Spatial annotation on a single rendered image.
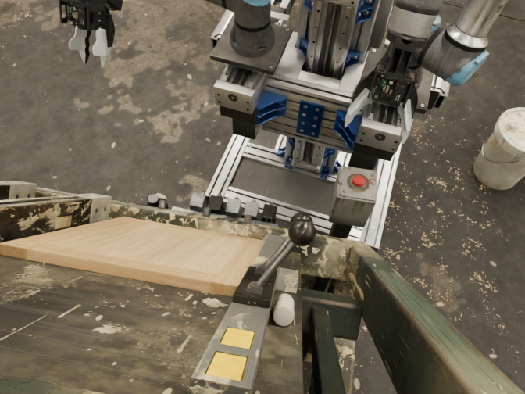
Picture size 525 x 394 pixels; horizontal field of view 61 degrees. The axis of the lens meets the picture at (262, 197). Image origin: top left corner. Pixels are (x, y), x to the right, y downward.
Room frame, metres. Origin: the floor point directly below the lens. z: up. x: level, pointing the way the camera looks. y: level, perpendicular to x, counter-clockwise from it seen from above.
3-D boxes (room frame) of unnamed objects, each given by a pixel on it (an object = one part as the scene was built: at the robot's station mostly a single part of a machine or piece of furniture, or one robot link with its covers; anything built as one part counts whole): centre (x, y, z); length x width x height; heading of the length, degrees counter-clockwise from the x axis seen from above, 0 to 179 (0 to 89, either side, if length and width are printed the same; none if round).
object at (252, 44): (1.23, 0.05, 1.09); 0.15 x 0.15 x 0.10
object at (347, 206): (0.74, -0.29, 0.84); 0.12 x 0.12 x 0.18; 82
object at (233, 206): (0.74, 0.16, 0.69); 0.50 x 0.14 x 0.24; 82
